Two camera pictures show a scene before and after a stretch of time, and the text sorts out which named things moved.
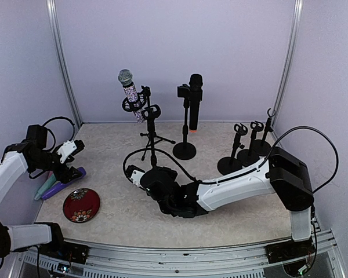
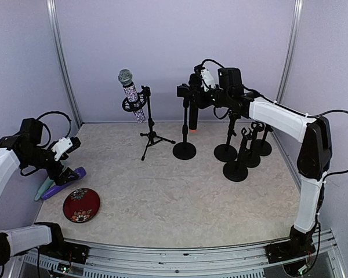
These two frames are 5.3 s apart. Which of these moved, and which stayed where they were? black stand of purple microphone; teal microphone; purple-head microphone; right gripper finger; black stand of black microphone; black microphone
Moved: right gripper finger; black stand of purple microphone
Stayed: teal microphone; black stand of black microphone; purple-head microphone; black microphone
